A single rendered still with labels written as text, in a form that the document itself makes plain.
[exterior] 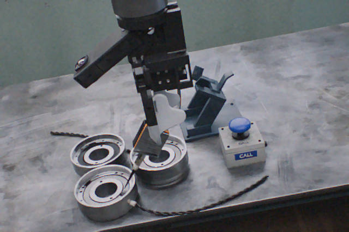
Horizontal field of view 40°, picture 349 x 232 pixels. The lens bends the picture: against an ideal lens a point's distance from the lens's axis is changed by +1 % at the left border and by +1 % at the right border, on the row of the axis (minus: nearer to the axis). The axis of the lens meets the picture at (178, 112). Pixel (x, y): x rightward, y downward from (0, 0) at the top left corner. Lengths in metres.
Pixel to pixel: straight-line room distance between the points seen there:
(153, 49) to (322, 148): 0.39
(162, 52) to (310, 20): 2.02
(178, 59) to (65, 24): 1.86
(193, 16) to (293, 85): 1.45
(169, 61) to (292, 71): 0.54
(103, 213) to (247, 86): 0.48
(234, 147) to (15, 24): 1.84
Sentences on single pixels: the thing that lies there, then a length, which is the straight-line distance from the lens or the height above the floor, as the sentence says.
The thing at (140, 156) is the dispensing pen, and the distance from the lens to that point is 0.77.
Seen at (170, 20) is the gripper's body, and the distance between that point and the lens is 0.65.
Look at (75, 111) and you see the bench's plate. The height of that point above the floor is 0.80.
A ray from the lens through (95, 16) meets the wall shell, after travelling 2.46.
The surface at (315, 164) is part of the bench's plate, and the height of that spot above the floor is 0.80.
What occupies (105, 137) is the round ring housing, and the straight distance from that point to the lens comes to 0.95.
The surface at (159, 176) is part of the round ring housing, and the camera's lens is 0.84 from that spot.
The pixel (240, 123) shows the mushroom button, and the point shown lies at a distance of 0.85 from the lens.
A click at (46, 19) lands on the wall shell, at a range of 2.49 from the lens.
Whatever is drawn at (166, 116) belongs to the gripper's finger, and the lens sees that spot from 0.71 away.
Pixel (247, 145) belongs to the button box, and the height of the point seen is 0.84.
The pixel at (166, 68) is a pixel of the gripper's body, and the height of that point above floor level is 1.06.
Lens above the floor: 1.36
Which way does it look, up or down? 32 degrees down
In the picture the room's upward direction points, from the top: 10 degrees counter-clockwise
